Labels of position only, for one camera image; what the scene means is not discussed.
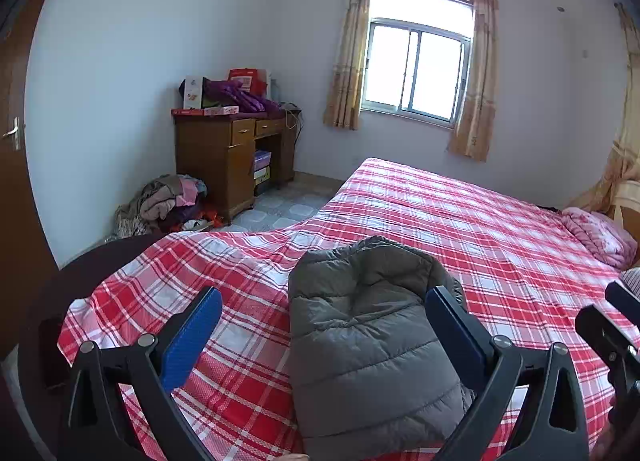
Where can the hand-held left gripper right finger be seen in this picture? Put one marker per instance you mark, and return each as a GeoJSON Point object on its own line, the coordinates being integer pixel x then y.
{"type": "Point", "coordinates": [455, 336]}

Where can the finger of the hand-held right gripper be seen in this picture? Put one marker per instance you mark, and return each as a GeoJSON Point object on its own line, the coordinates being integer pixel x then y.
{"type": "Point", "coordinates": [622, 297]}
{"type": "Point", "coordinates": [600, 331]}

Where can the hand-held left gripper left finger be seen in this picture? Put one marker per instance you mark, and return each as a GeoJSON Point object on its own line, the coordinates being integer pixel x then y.
{"type": "Point", "coordinates": [192, 336]}

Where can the grey puffer jacket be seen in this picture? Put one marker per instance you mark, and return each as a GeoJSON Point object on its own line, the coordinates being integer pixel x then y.
{"type": "Point", "coordinates": [360, 341]}

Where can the pile of clothes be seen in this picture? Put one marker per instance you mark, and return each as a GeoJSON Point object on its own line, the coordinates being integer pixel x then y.
{"type": "Point", "coordinates": [160, 201]}

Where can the striped pillow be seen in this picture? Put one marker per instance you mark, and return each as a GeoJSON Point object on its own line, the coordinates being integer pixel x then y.
{"type": "Point", "coordinates": [632, 281]}

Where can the pink folded quilt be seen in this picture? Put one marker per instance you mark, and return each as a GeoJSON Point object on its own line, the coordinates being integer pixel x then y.
{"type": "Point", "coordinates": [595, 233]}

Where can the light wooden bed headboard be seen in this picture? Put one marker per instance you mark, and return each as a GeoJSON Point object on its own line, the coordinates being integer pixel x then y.
{"type": "Point", "coordinates": [627, 201]}

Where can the red plaid bed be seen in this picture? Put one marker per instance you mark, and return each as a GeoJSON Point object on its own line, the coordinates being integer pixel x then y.
{"type": "Point", "coordinates": [450, 221]}

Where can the tied beige side curtain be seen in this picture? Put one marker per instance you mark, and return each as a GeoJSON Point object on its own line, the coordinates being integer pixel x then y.
{"type": "Point", "coordinates": [620, 166]}

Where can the dark brown curved furniture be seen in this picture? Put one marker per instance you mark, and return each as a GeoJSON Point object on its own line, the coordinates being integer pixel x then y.
{"type": "Point", "coordinates": [65, 286]}

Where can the wooden desk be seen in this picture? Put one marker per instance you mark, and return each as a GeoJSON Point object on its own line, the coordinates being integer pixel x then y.
{"type": "Point", "coordinates": [210, 166]}

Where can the yellow box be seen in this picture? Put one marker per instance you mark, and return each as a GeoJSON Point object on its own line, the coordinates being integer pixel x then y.
{"type": "Point", "coordinates": [262, 176]}

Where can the purple patterned box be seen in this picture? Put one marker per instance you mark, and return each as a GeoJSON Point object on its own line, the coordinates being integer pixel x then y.
{"type": "Point", "coordinates": [262, 160]}

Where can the flat red box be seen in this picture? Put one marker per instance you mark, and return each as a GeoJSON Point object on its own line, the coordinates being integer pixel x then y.
{"type": "Point", "coordinates": [210, 111]}

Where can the brown wooden door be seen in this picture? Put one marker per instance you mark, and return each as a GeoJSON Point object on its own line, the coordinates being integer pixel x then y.
{"type": "Point", "coordinates": [20, 166]}

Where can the white printed box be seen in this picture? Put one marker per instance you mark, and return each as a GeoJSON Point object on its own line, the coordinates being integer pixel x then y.
{"type": "Point", "coordinates": [192, 93]}

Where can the purple puffer jacket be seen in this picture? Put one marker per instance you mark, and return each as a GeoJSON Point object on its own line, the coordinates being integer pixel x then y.
{"type": "Point", "coordinates": [240, 96]}

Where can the beige patterned curtain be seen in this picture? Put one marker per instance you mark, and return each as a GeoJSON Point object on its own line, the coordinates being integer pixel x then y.
{"type": "Point", "coordinates": [347, 66]}
{"type": "Point", "coordinates": [477, 91]}

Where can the red gift box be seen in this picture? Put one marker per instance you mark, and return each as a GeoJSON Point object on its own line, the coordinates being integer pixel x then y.
{"type": "Point", "coordinates": [247, 77]}

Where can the sliding window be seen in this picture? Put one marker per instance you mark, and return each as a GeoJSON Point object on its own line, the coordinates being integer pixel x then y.
{"type": "Point", "coordinates": [415, 66]}

